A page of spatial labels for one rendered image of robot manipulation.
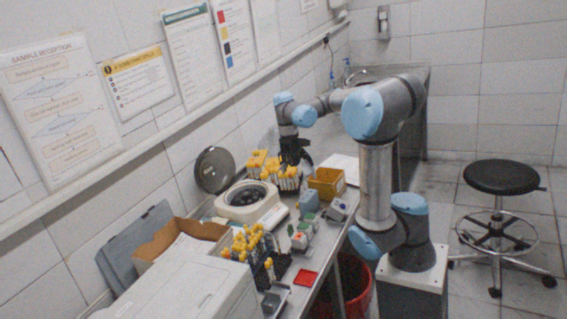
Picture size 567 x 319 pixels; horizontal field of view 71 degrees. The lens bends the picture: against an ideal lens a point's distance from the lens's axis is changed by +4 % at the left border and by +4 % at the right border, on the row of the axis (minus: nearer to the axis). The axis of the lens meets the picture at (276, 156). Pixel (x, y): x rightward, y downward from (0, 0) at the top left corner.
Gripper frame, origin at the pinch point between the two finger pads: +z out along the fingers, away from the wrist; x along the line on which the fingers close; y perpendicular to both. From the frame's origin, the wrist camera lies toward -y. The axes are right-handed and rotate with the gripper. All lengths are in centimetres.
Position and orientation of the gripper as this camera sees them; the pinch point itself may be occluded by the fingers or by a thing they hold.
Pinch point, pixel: (299, 176)
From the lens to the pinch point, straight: 153.4
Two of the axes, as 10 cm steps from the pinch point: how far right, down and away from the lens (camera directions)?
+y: -5.1, 4.6, -7.3
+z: 1.8, 8.8, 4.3
